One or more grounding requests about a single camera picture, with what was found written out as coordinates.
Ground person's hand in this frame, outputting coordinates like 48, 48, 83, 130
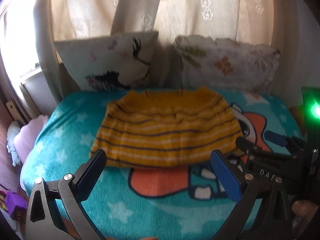
292, 200, 319, 224

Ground white eyelash print pillow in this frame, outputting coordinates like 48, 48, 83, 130
54, 31, 158, 91

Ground white floral ruffled pillow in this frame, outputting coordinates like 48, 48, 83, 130
175, 35, 280, 94

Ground beige embroidered curtain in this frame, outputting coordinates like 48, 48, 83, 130
34, 0, 299, 101

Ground purple bag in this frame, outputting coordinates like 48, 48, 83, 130
4, 190, 28, 218

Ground yellow striped knit sweater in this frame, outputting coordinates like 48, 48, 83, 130
91, 87, 243, 168

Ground teal cartoon fleece blanket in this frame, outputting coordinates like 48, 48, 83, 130
20, 90, 301, 239

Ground pink cushion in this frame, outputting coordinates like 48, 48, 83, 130
14, 115, 49, 163

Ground white plush toy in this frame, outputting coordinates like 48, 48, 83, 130
7, 121, 21, 167

